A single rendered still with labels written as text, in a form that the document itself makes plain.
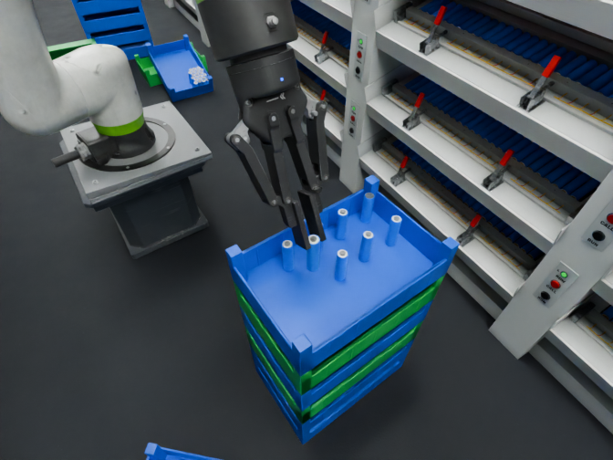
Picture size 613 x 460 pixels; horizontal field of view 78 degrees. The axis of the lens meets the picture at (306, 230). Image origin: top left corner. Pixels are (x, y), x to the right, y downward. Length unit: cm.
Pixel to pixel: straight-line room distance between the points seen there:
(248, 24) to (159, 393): 85
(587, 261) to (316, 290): 50
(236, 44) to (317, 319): 39
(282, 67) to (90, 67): 65
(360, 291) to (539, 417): 60
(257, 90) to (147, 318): 84
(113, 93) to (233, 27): 66
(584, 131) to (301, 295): 55
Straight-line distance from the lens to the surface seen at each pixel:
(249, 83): 42
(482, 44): 94
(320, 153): 48
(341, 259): 59
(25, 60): 90
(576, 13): 76
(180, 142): 113
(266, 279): 64
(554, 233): 90
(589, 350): 102
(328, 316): 60
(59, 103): 98
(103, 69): 102
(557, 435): 111
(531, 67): 88
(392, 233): 67
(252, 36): 41
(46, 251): 143
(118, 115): 107
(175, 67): 210
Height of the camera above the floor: 93
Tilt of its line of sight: 49 degrees down
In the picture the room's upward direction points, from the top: straight up
